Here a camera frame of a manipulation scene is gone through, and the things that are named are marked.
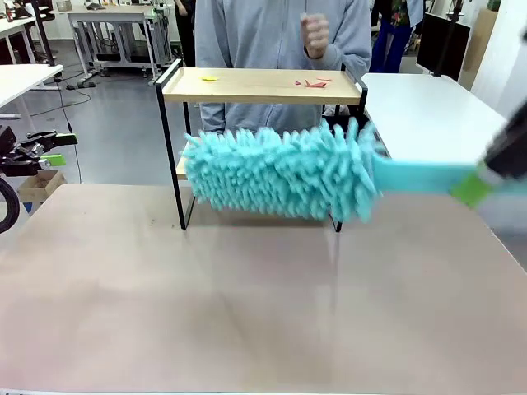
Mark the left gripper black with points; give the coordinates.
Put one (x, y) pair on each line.
(12, 164)

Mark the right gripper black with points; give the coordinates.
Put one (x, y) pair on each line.
(510, 152)

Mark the teal chenille duster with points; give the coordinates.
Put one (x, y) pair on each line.
(288, 177)

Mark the person's left forearm grey sleeve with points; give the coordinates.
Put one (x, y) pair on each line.
(350, 57)

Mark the person's left hand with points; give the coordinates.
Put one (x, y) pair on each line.
(316, 35)

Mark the cardboard box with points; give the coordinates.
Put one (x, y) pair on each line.
(41, 185)

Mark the floor power strip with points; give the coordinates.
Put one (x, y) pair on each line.
(80, 85)

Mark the large white table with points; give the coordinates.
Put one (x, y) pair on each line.
(428, 115)

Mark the black pole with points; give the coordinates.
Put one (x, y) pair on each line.
(43, 33)

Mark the white background desk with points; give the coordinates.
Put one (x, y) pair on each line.
(12, 26)

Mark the black office chair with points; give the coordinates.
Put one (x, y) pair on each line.
(356, 117)

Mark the white framed workbench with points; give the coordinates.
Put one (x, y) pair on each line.
(107, 16)

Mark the black monitor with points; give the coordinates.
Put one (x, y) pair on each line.
(440, 45)

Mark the yellow paper scrap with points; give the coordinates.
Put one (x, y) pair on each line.
(209, 78)

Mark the person in blue trousers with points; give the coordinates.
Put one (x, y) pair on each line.
(391, 41)

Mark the person in dark trousers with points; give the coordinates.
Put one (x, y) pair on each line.
(185, 33)

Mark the crumpled red paper scrap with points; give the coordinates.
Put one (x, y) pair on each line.
(316, 85)

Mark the person in grey hoodie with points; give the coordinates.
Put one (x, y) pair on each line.
(255, 33)

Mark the two-tier wooden shelf black frame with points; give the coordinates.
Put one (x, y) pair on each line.
(255, 84)

